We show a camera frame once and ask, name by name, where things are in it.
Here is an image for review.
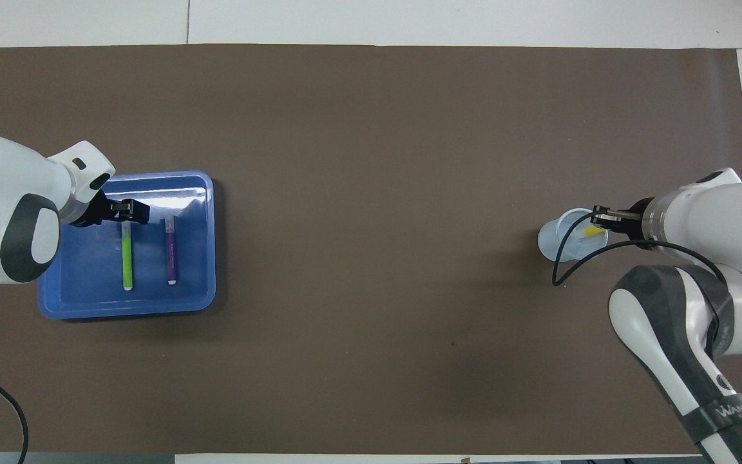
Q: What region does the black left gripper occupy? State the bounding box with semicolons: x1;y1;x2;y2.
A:
75;193;151;227

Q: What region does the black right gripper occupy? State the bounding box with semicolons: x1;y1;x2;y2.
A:
591;198;654;249

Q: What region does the green marker pen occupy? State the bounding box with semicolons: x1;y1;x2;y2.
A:
122;222;134;291

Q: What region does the purple marker pen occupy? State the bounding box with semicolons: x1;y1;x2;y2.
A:
165;217;178;285

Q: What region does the translucent plastic cup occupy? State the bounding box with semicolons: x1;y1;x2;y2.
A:
537;208;610;263

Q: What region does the blue plastic tray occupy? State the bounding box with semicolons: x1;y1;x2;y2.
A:
37;170;217;320

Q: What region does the brown table mat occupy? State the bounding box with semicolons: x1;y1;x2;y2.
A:
0;44;742;455

